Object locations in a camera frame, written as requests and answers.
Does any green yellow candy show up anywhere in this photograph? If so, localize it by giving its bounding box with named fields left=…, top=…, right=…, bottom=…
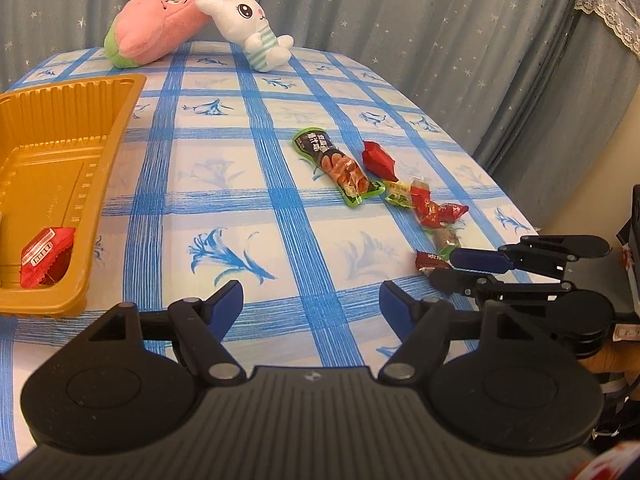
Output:
left=384, top=177, right=426, bottom=208

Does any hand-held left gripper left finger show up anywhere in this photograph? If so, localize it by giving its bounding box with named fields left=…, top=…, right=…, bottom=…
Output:
left=89, top=280, right=247, bottom=386

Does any pink plush toy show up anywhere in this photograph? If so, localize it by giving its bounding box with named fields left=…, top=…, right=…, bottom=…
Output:
left=104, top=0, right=236, bottom=68

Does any blue checked tablecloth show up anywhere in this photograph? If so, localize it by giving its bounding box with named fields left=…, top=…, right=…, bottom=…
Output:
left=0, top=42, right=543, bottom=461

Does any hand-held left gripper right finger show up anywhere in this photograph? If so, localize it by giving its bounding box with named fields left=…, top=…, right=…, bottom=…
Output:
left=378, top=281, right=538, bottom=386

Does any grey star-print curtain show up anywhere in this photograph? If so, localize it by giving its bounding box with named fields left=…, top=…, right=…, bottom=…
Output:
left=0, top=0, right=626, bottom=231

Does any grey lace-trimmed cover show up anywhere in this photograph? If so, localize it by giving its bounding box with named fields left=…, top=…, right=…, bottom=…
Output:
left=537, top=0, right=640, bottom=233

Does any white rabbit plush toy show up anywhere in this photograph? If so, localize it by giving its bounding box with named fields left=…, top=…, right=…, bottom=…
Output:
left=194, top=0, right=294, bottom=73

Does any gold plastic tray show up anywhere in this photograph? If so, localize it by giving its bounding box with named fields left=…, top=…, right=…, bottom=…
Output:
left=0, top=74, right=148, bottom=317

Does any red pillow snack packet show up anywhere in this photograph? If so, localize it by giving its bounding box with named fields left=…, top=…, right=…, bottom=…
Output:
left=361, top=140, right=400, bottom=182

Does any red twist-wrapped candy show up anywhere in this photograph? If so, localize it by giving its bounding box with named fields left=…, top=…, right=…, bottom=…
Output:
left=417, top=201, right=470, bottom=229

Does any red white printed cloth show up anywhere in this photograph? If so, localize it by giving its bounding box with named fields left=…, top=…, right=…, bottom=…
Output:
left=570, top=442, right=640, bottom=480

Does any brown candy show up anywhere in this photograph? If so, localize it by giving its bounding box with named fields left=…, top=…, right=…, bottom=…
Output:
left=431, top=227, right=462, bottom=257

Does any person's right hand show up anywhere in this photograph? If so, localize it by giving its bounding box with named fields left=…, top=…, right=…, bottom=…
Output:
left=582, top=341, right=640, bottom=376

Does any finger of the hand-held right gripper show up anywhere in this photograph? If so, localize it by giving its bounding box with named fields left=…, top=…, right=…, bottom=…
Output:
left=429, top=269, right=573, bottom=308
left=450, top=235, right=612, bottom=281

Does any orange red candy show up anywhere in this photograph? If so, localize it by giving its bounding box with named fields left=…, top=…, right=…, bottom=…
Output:
left=410, top=183, right=437, bottom=207

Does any dark red candy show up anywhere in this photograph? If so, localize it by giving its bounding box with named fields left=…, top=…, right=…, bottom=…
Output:
left=415, top=250, right=451, bottom=275

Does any dark box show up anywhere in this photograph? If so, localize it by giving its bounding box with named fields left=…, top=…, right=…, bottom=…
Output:
left=616, top=205, right=640, bottom=311

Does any long green sausage snack packet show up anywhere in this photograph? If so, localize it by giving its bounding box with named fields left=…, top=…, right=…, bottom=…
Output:
left=291, top=127, right=386, bottom=208

